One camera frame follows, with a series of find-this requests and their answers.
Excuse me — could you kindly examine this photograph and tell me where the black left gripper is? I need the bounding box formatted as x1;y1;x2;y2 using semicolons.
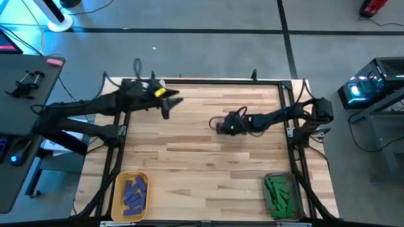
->
118;78;185;120

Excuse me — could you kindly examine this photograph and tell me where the clear grey plastic bin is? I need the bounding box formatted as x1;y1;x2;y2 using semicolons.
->
261;172;305;222

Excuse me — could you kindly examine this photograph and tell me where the yellow plastic bin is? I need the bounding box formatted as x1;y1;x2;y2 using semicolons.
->
110;171;150;223

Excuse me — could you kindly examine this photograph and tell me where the white paper sheet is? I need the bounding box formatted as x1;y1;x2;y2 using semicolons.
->
42;138;90;153

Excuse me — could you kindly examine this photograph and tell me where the white tower fan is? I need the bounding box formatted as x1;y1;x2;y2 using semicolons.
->
31;0;74;33

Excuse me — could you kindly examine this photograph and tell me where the black round base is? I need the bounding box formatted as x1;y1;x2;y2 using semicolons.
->
59;0;83;9

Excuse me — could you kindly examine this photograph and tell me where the grey metal stand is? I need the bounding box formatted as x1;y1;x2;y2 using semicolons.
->
348;86;404;185

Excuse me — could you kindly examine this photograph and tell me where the black clamp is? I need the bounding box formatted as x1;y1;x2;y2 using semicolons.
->
4;69;48;100

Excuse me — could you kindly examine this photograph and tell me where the black computer tower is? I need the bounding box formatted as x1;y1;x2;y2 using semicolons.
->
337;56;404;110

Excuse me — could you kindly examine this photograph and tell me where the black computer mouse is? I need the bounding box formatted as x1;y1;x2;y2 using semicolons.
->
8;143;31;168

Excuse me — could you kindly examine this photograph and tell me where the dark screen with pink line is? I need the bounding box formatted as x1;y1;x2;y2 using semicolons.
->
0;30;24;55

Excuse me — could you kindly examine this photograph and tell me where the red and black device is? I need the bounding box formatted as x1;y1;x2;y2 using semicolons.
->
359;0;389;18

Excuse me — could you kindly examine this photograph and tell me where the black metal table frame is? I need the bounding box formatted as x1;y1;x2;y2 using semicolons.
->
71;69;341;227

